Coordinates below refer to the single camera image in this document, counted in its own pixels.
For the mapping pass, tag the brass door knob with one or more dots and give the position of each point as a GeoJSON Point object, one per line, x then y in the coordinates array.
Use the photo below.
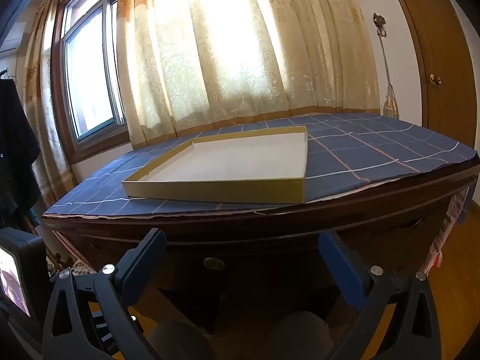
{"type": "Point", "coordinates": [435, 79]}

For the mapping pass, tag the pink striped cloth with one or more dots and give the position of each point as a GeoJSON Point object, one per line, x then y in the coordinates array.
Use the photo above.
{"type": "Point", "coordinates": [446, 225]}

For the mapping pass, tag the person's right leg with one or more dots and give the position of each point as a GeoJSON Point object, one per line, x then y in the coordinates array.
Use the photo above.
{"type": "Point", "coordinates": [303, 333]}

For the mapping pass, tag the curtain tieback tassel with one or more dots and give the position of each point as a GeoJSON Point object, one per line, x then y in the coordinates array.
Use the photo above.
{"type": "Point", "coordinates": [390, 105]}

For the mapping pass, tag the dark wooden dresser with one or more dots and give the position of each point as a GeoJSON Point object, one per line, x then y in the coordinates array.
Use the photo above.
{"type": "Point", "coordinates": [262, 228]}

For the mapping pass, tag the narrow beige side curtain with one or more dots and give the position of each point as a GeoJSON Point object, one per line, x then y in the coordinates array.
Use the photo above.
{"type": "Point", "coordinates": [45, 120]}

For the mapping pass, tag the beige patterned curtain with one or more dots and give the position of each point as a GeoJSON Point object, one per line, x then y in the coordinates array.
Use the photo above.
{"type": "Point", "coordinates": [225, 63]}

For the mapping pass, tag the blue plaid cloth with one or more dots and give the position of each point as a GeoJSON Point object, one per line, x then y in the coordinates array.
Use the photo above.
{"type": "Point", "coordinates": [356, 157]}

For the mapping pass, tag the small wooden drawer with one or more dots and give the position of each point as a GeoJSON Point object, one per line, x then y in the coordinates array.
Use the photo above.
{"type": "Point", "coordinates": [86, 249]}
{"type": "Point", "coordinates": [393, 240]}

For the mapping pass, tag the person's left leg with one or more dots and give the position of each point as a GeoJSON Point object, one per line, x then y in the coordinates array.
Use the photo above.
{"type": "Point", "coordinates": [180, 341]}

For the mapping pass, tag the window with brown frame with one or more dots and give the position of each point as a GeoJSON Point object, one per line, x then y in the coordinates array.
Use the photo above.
{"type": "Point", "coordinates": [93, 75]}

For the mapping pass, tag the shallow cardboard box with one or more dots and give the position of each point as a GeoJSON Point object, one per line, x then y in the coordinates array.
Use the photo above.
{"type": "Point", "coordinates": [232, 157]}

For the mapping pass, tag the wooden door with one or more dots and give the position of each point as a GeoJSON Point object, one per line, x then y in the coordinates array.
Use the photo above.
{"type": "Point", "coordinates": [442, 45]}

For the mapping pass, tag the person's leg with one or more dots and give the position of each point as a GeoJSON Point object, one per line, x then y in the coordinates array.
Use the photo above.
{"type": "Point", "coordinates": [180, 341]}
{"type": "Point", "coordinates": [303, 333]}

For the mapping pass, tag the brass curtain hook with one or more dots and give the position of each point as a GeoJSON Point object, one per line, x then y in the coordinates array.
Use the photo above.
{"type": "Point", "coordinates": [378, 22]}

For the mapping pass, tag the dark hanging jacket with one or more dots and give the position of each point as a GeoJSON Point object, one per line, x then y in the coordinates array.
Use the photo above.
{"type": "Point", "coordinates": [15, 138]}

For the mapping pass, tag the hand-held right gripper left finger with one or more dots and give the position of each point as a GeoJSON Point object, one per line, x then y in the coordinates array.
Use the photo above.
{"type": "Point", "coordinates": [144, 262]}

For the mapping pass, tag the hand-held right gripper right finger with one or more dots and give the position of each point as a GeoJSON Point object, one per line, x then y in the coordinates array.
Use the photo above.
{"type": "Point", "coordinates": [339, 266]}

